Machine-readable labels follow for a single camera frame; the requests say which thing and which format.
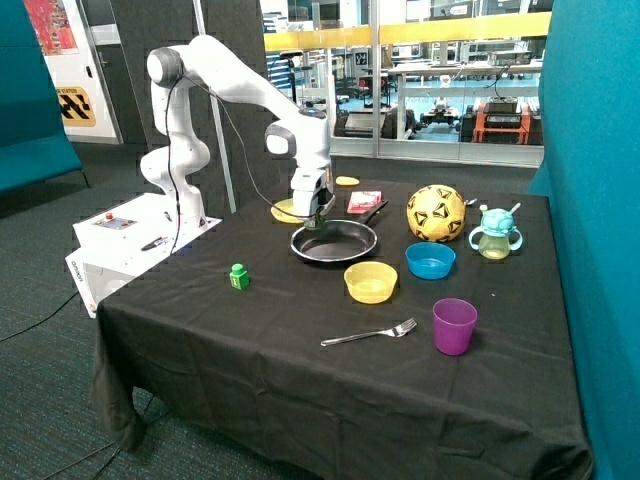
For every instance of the green toy capsicum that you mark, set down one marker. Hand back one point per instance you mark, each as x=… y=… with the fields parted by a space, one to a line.
x=317 y=226

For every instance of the green toy block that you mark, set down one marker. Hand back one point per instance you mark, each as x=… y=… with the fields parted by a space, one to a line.
x=239 y=276

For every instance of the white lab workbench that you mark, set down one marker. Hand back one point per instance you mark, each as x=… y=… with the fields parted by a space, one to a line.
x=449 y=94

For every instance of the black tablecloth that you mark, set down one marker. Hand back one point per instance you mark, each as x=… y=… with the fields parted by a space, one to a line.
x=249 y=362

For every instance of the teal sofa bench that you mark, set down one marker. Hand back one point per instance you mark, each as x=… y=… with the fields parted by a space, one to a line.
x=34 y=145

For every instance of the red wall poster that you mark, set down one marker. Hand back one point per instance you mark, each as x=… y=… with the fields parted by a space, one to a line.
x=52 y=27

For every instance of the yellow plastic plate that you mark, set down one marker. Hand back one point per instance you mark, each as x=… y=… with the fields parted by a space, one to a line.
x=283 y=211

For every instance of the teal partition panel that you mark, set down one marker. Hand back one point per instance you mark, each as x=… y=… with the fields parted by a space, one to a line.
x=589 y=96

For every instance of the orange black wheeled robot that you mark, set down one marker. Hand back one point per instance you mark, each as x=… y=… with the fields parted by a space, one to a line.
x=502 y=120

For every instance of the yellow soccer ball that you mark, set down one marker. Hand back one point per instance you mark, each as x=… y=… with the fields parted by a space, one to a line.
x=436 y=213

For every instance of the teal sippy cup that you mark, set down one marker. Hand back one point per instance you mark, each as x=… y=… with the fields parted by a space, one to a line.
x=497 y=235

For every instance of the black frying pan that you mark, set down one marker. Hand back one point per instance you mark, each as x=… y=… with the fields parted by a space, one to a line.
x=339 y=240

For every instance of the pink red box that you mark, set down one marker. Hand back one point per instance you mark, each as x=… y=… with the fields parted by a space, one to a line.
x=361 y=201

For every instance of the purple plastic cup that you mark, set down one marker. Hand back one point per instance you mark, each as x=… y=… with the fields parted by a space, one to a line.
x=453 y=324

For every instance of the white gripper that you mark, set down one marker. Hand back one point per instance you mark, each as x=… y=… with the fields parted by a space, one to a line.
x=313 y=194

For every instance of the yellow black sign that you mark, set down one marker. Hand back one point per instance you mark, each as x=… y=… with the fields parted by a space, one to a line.
x=75 y=106

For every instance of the blue plastic bowl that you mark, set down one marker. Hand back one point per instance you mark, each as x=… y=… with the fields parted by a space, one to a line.
x=430 y=261

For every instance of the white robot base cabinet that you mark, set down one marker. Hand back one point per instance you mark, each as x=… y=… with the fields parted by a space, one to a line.
x=121 y=243

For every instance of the silver metal fork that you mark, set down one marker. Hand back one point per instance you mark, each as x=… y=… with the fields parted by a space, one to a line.
x=394 y=332

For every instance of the yellow plastic bowl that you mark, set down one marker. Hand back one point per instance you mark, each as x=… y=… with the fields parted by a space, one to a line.
x=370 y=282

